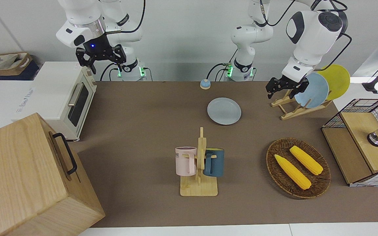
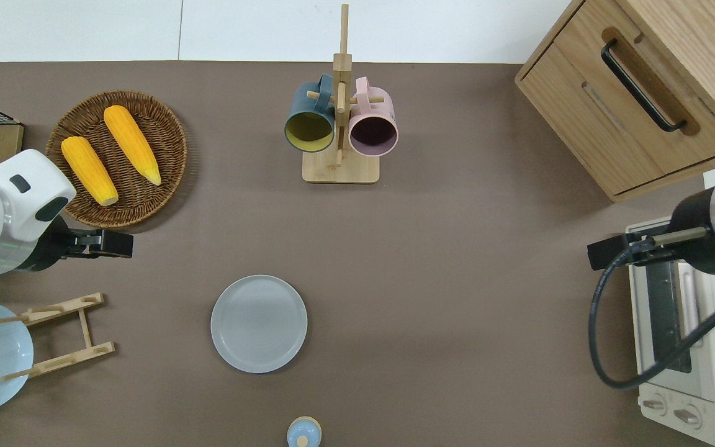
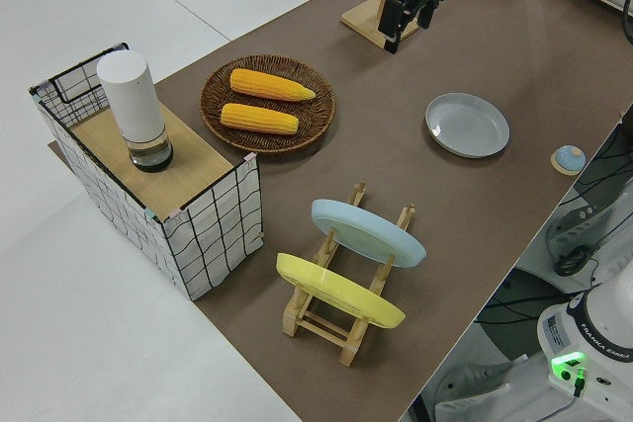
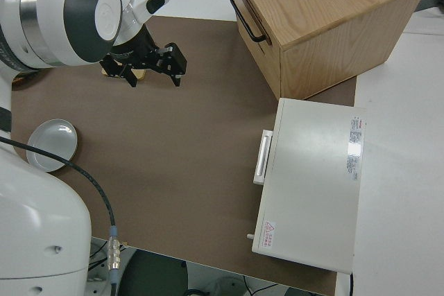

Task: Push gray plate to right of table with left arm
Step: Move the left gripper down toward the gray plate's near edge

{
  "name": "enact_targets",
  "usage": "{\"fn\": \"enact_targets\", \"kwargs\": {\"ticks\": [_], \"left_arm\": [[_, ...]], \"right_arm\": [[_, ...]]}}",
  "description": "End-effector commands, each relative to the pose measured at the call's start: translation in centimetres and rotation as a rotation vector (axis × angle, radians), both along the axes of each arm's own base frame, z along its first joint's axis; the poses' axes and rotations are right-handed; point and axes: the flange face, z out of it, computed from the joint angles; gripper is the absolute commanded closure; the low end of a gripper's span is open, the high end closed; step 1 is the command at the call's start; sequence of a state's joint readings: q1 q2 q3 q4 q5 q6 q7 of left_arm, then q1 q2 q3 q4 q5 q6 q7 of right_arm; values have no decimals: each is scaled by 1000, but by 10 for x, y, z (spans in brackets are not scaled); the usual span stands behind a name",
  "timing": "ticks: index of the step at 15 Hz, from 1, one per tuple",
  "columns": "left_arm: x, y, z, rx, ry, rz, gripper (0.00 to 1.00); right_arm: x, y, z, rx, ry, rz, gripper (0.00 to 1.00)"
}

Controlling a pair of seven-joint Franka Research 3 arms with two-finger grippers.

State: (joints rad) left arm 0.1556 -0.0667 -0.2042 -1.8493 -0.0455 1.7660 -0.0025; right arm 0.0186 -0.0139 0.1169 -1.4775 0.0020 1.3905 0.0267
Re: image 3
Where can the gray ceramic plate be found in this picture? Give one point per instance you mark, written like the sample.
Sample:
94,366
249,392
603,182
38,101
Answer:
467,125

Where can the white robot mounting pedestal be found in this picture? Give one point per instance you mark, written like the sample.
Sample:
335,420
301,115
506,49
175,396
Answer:
475,382

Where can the yellow corn cob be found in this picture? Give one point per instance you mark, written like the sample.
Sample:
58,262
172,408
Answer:
257,118
267,84

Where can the light wooden shelf board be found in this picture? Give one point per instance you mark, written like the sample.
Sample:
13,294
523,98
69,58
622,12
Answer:
188,170

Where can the white grid pattern storage box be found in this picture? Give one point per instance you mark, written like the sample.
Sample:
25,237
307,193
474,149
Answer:
212,239

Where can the white cylindrical bottle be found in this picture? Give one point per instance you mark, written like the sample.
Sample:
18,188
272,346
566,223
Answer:
131,96

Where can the brown table mat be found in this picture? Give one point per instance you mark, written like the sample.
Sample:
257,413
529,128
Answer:
395,170

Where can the blue dome bell wooden base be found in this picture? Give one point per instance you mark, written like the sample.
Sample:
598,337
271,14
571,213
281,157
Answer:
569,157

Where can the yellow plate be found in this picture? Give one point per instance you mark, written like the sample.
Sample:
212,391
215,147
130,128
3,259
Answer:
336,288

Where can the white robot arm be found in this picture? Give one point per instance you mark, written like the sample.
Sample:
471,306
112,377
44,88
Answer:
608,323

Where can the wooden dish rack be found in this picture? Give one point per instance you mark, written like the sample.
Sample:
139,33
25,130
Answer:
321,325

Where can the light blue plate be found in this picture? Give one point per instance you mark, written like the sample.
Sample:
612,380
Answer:
366,231

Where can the brown wicker tray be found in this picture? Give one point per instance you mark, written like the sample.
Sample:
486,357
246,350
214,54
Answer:
277,143

